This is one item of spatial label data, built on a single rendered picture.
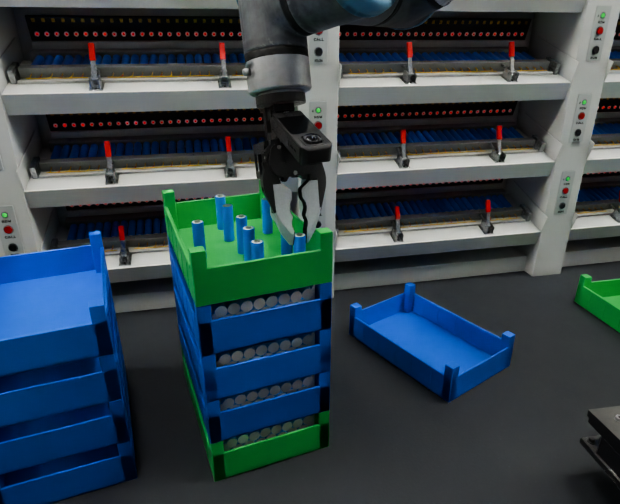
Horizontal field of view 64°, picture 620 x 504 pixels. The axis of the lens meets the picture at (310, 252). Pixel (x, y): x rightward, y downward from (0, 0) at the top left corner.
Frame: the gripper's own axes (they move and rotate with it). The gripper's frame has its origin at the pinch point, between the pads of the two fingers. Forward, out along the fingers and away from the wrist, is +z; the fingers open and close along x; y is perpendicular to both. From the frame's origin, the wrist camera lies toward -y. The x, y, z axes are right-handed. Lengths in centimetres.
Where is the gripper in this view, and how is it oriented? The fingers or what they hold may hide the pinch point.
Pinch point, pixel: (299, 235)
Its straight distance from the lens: 71.9
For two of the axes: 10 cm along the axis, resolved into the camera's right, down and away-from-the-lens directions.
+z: 1.0, 9.8, 1.7
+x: -9.3, 1.5, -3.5
